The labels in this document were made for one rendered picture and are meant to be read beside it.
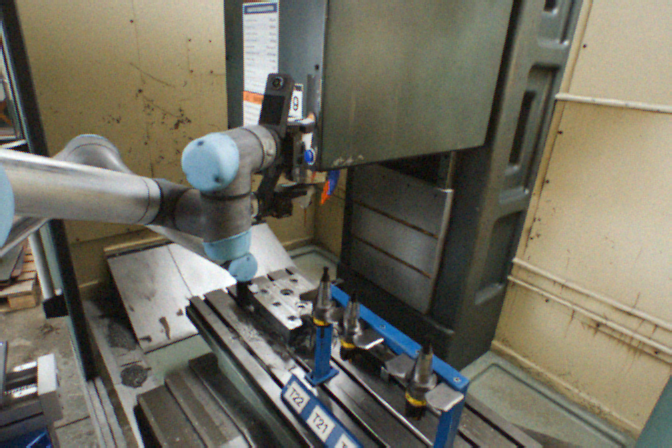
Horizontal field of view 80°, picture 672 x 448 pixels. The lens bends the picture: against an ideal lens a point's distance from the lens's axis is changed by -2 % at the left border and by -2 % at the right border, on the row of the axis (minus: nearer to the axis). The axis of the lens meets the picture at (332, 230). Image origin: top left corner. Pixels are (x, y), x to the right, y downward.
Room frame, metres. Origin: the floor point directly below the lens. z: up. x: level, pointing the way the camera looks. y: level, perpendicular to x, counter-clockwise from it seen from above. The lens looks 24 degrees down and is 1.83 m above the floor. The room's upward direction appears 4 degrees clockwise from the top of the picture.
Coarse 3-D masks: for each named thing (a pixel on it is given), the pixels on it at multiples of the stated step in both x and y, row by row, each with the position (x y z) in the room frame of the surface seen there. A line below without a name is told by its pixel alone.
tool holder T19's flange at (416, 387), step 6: (408, 372) 0.66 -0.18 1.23; (408, 378) 0.65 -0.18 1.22; (408, 384) 0.65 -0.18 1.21; (414, 384) 0.63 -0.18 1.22; (420, 384) 0.63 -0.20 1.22; (426, 384) 0.63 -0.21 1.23; (432, 384) 0.63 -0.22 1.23; (414, 390) 0.63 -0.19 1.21; (420, 390) 0.63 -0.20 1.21; (426, 390) 0.62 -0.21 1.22; (420, 396) 0.62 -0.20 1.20
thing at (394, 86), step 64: (256, 0) 1.06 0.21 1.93; (320, 0) 0.87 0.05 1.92; (384, 0) 0.95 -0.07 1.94; (448, 0) 1.09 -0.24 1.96; (512, 0) 1.27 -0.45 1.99; (320, 64) 0.87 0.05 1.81; (384, 64) 0.97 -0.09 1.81; (448, 64) 1.12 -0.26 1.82; (320, 128) 0.86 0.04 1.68; (384, 128) 0.98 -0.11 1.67; (448, 128) 1.15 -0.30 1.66
